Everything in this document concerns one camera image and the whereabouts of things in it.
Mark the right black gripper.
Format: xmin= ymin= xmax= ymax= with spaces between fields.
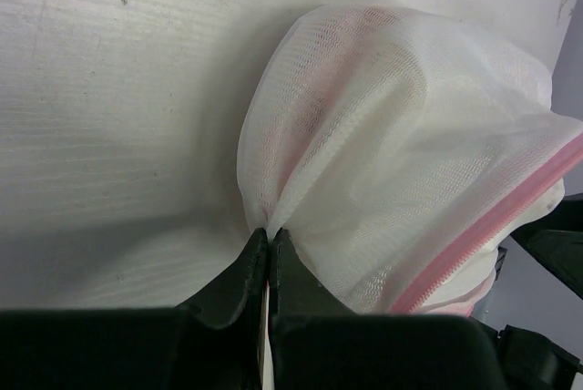
xmin=494 ymin=195 xmax=582 ymax=389

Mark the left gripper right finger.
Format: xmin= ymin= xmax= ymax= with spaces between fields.
xmin=269 ymin=230 xmax=501 ymax=389

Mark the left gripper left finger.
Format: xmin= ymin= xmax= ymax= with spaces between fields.
xmin=1 ymin=229 xmax=268 ymax=389

